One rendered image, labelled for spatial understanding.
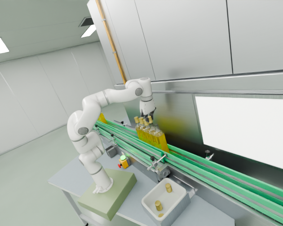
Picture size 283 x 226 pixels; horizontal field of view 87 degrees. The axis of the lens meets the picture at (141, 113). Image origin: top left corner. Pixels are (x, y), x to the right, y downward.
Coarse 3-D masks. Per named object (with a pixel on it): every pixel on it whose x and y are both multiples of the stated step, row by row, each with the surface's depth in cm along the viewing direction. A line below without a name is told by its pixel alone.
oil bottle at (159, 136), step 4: (156, 132) 101; (160, 132) 100; (156, 136) 101; (160, 136) 100; (164, 136) 102; (156, 140) 103; (160, 140) 100; (164, 140) 103; (156, 144) 106; (160, 144) 101; (164, 144) 103; (160, 148) 104; (164, 148) 104; (168, 152) 106
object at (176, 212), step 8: (184, 184) 93; (192, 192) 90; (184, 200) 82; (144, 208) 85; (176, 208) 78; (184, 208) 82; (152, 216) 78; (168, 216) 75; (176, 216) 79; (160, 224) 73; (168, 224) 76
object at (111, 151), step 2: (110, 146) 156; (112, 146) 155; (106, 148) 154; (108, 148) 153; (110, 148) 152; (112, 148) 150; (114, 148) 151; (106, 150) 151; (108, 150) 150; (110, 150) 149; (112, 150) 150; (114, 150) 151; (106, 152) 154; (108, 152) 148; (110, 152) 149; (112, 152) 151; (114, 152) 152; (116, 152) 153; (108, 154) 151; (110, 154) 149; (112, 154) 151; (114, 154) 152; (110, 156) 150; (112, 156) 151
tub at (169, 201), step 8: (160, 184) 93; (176, 184) 88; (152, 192) 89; (160, 192) 93; (176, 192) 91; (184, 192) 82; (144, 200) 86; (152, 200) 90; (160, 200) 90; (168, 200) 88; (176, 200) 87; (152, 208) 87; (168, 208) 84
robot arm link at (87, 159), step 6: (90, 150) 98; (96, 150) 99; (84, 156) 95; (90, 156) 96; (96, 156) 99; (84, 162) 94; (90, 162) 96; (96, 162) 101; (90, 168) 97; (96, 168) 99; (90, 174) 100
